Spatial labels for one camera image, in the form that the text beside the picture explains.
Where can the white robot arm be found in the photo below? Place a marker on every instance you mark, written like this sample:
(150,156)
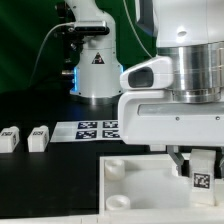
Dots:
(176,99)

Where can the white marker sheet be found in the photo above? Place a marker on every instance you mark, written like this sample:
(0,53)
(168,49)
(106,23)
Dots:
(79,131)

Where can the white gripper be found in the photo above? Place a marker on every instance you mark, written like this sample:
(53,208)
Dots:
(148,115)

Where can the black camera on stand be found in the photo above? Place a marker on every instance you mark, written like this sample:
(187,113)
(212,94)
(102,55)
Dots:
(91,27)

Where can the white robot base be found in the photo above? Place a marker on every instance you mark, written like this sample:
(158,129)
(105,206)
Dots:
(91,60)

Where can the white square tabletop tray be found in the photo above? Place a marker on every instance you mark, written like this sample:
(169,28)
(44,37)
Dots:
(146,189)

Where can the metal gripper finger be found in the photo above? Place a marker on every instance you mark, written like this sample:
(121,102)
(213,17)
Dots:
(221,163)

